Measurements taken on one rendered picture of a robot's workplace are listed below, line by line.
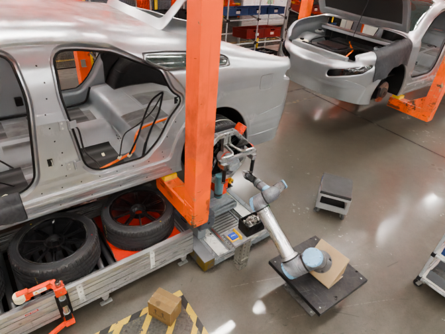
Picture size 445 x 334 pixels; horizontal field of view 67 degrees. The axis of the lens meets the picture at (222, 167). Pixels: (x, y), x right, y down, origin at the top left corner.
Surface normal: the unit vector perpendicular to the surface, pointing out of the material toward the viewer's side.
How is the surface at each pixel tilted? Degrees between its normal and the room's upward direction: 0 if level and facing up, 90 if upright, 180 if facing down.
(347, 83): 90
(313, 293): 0
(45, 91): 78
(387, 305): 0
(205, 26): 90
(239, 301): 0
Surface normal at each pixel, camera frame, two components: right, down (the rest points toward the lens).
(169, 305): 0.07, -0.82
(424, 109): -0.80, 0.29
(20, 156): 0.53, -0.07
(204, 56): 0.60, 0.49
